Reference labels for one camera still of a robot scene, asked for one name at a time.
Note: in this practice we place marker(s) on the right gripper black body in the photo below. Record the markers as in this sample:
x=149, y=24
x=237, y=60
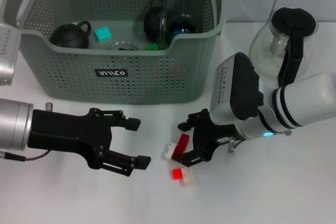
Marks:
x=210, y=134

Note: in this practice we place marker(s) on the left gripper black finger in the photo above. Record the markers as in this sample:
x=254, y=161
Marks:
x=126, y=163
x=118, y=119

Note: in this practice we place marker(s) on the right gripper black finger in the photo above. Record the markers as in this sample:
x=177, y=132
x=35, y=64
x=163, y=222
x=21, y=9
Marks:
x=186, y=125
x=189, y=159

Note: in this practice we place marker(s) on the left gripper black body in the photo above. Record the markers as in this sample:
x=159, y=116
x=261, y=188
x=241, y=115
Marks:
x=65, y=132

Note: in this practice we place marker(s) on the long dark red block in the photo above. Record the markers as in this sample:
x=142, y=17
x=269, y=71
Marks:
x=182, y=142

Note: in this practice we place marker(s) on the translucent pale building block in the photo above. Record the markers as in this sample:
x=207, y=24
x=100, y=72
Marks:
x=189, y=178

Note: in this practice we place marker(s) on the small square red block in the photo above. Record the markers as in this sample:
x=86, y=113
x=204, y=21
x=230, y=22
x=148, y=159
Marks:
x=177, y=174

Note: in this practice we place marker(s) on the glass teacup with black base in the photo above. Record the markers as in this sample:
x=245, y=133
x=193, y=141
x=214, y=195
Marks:
x=183, y=22
x=123, y=44
x=152, y=22

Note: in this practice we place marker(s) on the small green building block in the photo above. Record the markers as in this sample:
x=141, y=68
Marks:
x=156, y=47

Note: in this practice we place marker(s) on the teal square building block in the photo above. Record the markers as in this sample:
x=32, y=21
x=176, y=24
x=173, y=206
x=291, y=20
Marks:
x=103, y=33

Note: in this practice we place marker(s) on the blue square building block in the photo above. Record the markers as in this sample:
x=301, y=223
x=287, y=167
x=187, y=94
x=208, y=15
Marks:
x=180, y=31

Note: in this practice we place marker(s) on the grey perforated plastic storage bin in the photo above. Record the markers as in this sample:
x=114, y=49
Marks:
x=105, y=87

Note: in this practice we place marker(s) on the dark brown clay teapot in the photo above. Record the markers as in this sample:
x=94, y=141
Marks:
x=69, y=36

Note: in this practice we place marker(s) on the glass teapot with black lid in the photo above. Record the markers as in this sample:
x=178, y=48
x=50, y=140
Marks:
x=291, y=19

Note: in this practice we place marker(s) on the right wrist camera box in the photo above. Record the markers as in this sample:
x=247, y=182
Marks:
x=236, y=87

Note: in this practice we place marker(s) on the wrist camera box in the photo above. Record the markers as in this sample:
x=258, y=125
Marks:
x=236, y=87
x=8, y=56

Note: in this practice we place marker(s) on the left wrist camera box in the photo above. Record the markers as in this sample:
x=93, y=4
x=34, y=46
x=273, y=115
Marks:
x=8, y=56

